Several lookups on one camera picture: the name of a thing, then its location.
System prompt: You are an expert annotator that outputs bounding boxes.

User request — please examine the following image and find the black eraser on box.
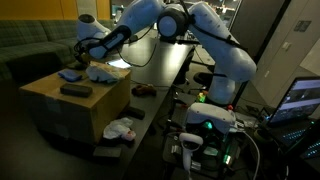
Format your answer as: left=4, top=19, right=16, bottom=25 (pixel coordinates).
left=60, top=83, right=93, bottom=97

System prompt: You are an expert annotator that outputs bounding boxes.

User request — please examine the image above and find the green plaid sofa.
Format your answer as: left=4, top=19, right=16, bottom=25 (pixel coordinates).
left=0, top=19, right=114, bottom=84

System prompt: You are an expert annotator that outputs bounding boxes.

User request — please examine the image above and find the white tablet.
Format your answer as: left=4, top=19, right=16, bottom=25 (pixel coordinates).
left=107, top=59, right=131, bottom=69

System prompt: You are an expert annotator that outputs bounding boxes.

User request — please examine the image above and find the white towel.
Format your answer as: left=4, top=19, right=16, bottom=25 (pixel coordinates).
left=86, top=66, right=124, bottom=83

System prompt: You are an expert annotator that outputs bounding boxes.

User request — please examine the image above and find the black eraser block far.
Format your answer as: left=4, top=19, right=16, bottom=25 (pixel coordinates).
left=125, top=107, right=145, bottom=120

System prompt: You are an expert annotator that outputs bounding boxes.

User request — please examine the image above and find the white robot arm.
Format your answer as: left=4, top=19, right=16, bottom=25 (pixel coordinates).
left=74, top=0, right=257, bottom=105

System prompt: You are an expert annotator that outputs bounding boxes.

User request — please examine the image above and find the white VR headset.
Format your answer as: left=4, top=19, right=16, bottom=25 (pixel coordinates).
left=185, top=103, right=236, bottom=134

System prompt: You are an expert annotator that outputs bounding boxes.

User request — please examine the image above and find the blue folded cloth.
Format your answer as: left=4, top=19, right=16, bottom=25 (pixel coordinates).
left=58, top=69, right=82, bottom=82

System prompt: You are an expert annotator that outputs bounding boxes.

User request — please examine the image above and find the open laptop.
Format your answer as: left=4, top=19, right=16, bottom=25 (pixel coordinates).
left=266, top=76, right=320, bottom=159

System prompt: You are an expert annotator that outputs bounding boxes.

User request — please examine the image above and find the brown plush toy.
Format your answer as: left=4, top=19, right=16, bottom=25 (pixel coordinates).
left=131, top=84, right=157, bottom=96

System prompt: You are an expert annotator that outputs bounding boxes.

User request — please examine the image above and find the white VR controller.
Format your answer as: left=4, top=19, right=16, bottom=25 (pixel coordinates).
left=179, top=133, right=203, bottom=171

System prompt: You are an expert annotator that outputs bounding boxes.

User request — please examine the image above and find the white crumpled cloth toy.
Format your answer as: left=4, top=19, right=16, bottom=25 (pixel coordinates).
left=103, top=117, right=136, bottom=141

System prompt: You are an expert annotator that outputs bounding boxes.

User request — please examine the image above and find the large cardboard box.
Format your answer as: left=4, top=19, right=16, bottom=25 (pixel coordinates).
left=19, top=68, right=131, bottom=144

